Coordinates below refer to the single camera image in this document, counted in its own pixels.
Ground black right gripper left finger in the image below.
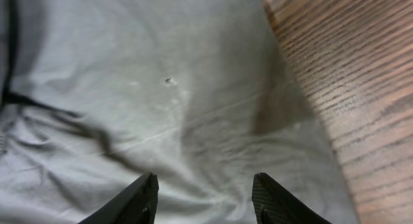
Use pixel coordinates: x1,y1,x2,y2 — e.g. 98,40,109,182
79,172,159,224

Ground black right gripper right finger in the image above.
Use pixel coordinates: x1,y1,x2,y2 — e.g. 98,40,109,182
252,173,330,224

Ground grey shorts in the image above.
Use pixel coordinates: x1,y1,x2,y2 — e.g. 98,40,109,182
1,0,358,223

